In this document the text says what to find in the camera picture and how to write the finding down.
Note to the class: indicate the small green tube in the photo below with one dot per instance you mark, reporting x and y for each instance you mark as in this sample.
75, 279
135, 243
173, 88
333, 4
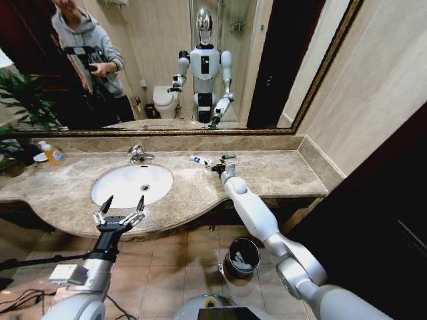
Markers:
228, 156

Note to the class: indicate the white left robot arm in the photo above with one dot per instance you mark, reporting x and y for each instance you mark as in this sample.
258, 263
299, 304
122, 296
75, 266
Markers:
85, 300

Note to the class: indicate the dark round trash bin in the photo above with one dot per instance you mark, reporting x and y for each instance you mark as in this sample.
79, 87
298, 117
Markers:
241, 270

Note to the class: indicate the chrome sink drain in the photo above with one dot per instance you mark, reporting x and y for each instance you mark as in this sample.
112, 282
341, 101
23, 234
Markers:
144, 187

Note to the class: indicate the white toilet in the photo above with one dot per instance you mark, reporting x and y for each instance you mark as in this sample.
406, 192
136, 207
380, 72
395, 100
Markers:
165, 100

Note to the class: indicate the orange soap bottle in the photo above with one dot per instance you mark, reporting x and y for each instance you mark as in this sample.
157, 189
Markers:
55, 156

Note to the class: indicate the white robot front shell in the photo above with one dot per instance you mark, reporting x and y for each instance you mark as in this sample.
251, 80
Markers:
200, 308

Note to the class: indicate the gold framed wall mirror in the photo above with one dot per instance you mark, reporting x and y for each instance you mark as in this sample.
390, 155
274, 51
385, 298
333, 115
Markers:
160, 50

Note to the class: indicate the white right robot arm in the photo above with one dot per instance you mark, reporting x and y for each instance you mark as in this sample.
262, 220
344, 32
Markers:
257, 216

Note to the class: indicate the dark wooden door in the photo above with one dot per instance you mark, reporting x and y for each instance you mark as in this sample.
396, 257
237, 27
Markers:
377, 216

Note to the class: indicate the small white dish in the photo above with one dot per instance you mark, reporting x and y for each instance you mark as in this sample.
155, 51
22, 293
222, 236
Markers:
40, 157

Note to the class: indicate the chrome faucet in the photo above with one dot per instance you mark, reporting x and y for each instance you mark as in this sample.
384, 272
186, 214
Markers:
135, 152

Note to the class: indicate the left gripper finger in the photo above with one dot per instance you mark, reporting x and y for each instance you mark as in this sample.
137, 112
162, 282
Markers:
140, 206
106, 205

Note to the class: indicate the white toothpaste tube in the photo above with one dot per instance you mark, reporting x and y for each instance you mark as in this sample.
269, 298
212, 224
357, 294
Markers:
197, 159

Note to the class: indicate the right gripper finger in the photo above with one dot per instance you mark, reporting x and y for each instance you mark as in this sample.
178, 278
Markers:
209, 168
211, 163

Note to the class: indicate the green leafy plant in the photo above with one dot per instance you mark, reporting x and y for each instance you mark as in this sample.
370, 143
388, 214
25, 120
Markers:
26, 96

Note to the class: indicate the white trash pieces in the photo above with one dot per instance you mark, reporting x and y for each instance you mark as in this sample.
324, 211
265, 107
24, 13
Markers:
241, 261

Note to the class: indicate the white oval sink basin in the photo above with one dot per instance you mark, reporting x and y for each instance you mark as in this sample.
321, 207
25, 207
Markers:
131, 185

